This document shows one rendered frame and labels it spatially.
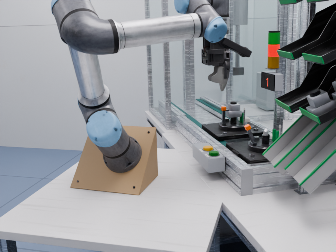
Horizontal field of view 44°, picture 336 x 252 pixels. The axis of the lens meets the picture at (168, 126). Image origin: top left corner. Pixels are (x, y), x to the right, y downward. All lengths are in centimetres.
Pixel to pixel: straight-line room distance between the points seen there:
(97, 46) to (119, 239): 56
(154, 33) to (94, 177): 66
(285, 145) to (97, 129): 64
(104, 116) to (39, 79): 368
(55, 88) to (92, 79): 361
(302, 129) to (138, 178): 61
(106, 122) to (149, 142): 25
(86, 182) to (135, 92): 304
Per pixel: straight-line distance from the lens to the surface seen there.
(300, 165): 134
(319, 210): 145
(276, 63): 182
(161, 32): 122
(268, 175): 153
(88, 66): 137
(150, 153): 159
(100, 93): 147
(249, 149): 165
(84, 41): 116
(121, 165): 155
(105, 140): 142
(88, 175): 164
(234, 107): 194
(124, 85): 463
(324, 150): 134
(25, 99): 526
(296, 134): 147
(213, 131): 192
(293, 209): 144
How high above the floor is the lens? 147
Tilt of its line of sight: 14 degrees down
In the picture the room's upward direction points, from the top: 2 degrees counter-clockwise
